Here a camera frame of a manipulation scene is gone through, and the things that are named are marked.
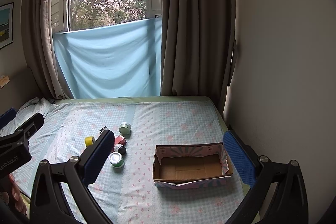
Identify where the green mattress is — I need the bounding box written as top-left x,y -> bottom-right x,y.
53,95 -> 261,224

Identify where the framed wall picture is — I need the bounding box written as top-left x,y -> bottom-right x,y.
0,2 -> 14,49

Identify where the checkered floral bedsheet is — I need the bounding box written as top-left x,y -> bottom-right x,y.
0,97 -> 249,224

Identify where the red small box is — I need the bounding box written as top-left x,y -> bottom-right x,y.
114,135 -> 126,145

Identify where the brown right curtain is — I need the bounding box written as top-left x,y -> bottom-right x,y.
161,0 -> 236,111

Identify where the grey jar black lid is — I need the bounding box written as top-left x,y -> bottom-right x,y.
113,143 -> 126,156

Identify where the wooden headboard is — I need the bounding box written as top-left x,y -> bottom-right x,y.
0,68 -> 43,114

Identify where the person's left hand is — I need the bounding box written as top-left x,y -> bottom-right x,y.
1,174 -> 27,215

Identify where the brown left curtain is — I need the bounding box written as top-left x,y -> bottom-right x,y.
21,0 -> 73,100

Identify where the green jar white lid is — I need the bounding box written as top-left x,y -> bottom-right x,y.
108,152 -> 125,169

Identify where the light blue hanging cloth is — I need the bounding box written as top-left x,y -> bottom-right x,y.
53,18 -> 162,99

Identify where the brown curtain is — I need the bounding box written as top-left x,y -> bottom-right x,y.
161,0 -> 236,111
21,0 -> 73,100

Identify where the yellow tape roll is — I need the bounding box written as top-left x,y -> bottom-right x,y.
85,136 -> 96,147

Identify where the patterned cardboard box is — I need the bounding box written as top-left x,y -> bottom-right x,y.
153,142 -> 234,190

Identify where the pale green cream jar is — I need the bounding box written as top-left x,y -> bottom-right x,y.
118,122 -> 131,135

